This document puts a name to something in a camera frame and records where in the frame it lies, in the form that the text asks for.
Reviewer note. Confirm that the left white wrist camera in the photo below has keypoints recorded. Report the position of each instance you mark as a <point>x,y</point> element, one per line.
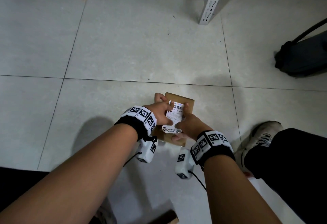
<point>147,152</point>

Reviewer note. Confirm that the person's left hand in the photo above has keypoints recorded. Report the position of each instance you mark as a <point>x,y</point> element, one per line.
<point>161,111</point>

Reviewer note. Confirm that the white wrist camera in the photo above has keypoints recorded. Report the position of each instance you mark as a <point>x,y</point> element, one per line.
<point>184,163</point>
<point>147,152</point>

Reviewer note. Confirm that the right black marker wristband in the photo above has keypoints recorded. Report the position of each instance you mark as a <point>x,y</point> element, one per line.
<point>213,147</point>

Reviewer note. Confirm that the person's right trouser leg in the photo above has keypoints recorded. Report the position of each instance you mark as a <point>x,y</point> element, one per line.
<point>296,170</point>

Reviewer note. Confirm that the small brown cardboard box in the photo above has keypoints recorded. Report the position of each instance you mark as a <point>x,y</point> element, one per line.
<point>182,98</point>

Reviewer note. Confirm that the white shipping label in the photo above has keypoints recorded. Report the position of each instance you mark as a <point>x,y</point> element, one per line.
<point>176,112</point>

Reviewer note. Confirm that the black marker wristband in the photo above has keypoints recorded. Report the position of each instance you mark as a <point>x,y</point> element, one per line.
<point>213,147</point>
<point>135,121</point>

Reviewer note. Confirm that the person's right hand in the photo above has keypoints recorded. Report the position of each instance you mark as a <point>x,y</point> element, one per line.
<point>192,126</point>

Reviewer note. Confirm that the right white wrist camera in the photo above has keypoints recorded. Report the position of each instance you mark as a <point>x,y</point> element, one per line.
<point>184,163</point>

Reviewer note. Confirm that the person's right forearm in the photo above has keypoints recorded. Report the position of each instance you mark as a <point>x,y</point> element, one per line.
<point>235,195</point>

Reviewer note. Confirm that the grey backpack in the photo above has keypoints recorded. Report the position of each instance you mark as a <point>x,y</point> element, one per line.
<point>301,58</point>

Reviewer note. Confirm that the white perforated shelf post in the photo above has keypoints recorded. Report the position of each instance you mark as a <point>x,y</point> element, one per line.
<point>213,1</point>

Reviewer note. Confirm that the person's left forearm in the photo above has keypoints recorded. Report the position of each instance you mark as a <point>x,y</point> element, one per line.
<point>71,178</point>

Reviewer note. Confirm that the left black marker wristband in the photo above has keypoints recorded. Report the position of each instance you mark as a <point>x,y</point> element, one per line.
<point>135,121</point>

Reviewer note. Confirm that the person's right white shoe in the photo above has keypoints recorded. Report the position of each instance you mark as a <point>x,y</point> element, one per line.
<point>263,137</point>

